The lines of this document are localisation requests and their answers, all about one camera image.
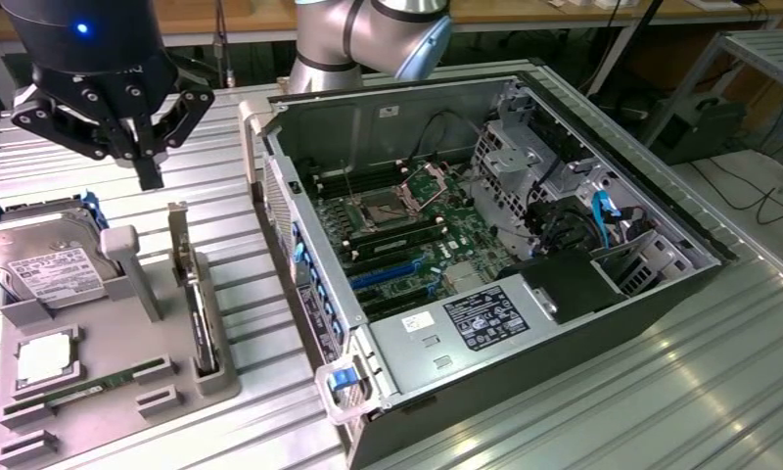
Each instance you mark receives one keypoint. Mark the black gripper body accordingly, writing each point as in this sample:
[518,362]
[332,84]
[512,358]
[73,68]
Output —
[97,54]

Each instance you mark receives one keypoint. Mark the black graphics card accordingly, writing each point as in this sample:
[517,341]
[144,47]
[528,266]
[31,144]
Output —
[203,313]

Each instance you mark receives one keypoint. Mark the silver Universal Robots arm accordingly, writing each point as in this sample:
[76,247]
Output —
[372,34]

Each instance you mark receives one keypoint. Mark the silver hard disk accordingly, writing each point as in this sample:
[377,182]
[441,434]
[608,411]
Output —
[39,254]

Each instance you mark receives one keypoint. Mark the thin locking lever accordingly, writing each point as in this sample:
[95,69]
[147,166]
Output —
[349,183]

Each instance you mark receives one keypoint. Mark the CPU socket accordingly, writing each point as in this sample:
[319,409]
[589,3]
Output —
[385,210]

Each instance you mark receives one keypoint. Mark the metal socket cover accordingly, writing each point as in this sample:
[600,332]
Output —
[428,188]

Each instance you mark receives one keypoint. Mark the blue card retention clips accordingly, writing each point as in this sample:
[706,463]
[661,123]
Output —
[320,294]

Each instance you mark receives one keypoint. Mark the black RAM stick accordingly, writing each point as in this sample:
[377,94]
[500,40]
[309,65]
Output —
[399,245]

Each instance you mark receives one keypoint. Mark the blue expansion slot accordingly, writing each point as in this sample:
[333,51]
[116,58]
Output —
[385,275]

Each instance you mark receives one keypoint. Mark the grey parts rack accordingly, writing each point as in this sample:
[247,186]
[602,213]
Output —
[111,343]

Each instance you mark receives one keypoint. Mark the silver CPU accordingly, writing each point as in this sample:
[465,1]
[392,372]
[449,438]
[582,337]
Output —
[45,357]

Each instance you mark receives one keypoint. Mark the perforated metal disk bay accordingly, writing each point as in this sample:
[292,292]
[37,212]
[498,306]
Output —
[505,161]

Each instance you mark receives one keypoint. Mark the silver chipset heatsink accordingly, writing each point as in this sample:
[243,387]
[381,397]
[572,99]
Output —
[467,275]

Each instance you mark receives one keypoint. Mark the green RAM stick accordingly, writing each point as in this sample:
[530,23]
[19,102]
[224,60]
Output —
[97,384]

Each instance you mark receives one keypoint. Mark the wooden desk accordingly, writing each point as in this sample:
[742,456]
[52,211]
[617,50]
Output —
[529,12]

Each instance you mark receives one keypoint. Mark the blue case latch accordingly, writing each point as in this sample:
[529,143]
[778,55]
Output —
[341,379]

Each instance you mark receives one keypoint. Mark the grey power supply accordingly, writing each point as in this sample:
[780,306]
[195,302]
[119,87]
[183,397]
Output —
[417,352]

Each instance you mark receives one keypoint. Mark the open black PC case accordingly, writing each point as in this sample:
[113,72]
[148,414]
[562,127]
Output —
[561,372]

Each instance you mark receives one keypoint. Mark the black box on floor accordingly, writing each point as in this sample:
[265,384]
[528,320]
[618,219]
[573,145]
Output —
[705,132]

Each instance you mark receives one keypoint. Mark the grey metal shelf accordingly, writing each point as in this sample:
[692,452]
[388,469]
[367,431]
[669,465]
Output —
[766,51]

